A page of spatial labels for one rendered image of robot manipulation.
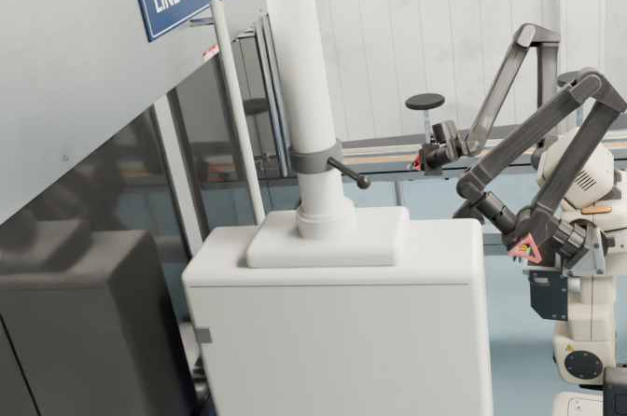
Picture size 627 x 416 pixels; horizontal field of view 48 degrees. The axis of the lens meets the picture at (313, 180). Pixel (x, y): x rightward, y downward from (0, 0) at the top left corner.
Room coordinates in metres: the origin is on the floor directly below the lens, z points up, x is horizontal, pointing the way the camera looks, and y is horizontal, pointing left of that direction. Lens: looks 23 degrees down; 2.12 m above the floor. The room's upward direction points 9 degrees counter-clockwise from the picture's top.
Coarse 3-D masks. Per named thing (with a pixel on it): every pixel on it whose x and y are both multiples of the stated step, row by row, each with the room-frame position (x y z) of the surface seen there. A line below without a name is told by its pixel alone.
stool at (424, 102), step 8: (416, 96) 4.85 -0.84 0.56; (424, 96) 4.82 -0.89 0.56; (432, 96) 4.79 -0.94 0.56; (440, 96) 4.76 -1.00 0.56; (408, 104) 4.72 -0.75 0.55; (416, 104) 4.66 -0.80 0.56; (424, 104) 4.64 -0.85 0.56; (432, 104) 4.63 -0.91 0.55; (440, 104) 4.65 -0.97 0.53; (424, 112) 4.75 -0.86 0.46
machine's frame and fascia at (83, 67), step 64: (0, 0) 0.90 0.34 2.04; (64, 0) 1.03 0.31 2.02; (128, 0) 1.21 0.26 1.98; (256, 0) 1.87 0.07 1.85; (0, 64) 0.86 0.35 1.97; (64, 64) 0.99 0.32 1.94; (128, 64) 1.16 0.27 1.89; (192, 64) 1.40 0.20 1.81; (0, 128) 0.83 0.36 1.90; (64, 128) 0.95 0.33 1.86; (0, 192) 0.79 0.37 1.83; (192, 256) 1.21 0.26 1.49
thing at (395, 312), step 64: (256, 256) 1.01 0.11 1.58; (320, 256) 0.97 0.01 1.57; (384, 256) 0.95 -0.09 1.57; (448, 256) 0.95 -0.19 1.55; (192, 320) 1.03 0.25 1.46; (256, 320) 1.00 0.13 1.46; (320, 320) 0.96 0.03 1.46; (384, 320) 0.93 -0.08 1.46; (448, 320) 0.91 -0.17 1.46; (256, 384) 1.00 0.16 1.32; (320, 384) 0.97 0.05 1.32; (384, 384) 0.94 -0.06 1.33; (448, 384) 0.91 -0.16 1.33
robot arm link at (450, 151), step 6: (450, 144) 1.96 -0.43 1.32; (456, 144) 1.97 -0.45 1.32; (438, 150) 1.98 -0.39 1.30; (444, 150) 1.95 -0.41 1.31; (450, 150) 1.95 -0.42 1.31; (456, 150) 1.96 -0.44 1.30; (438, 156) 1.97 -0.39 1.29; (444, 156) 1.95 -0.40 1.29; (450, 156) 1.94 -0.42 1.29; (456, 156) 1.94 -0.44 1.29; (444, 162) 1.96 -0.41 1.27; (450, 162) 1.95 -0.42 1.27
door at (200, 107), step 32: (192, 96) 1.39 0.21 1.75; (224, 96) 1.55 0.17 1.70; (192, 128) 1.36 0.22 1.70; (224, 128) 1.52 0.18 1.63; (256, 128) 1.71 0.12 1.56; (192, 160) 1.32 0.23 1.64; (224, 160) 1.48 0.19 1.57; (256, 160) 1.67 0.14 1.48; (192, 192) 1.29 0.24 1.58; (224, 192) 1.44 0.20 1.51; (224, 224) 1.40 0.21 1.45
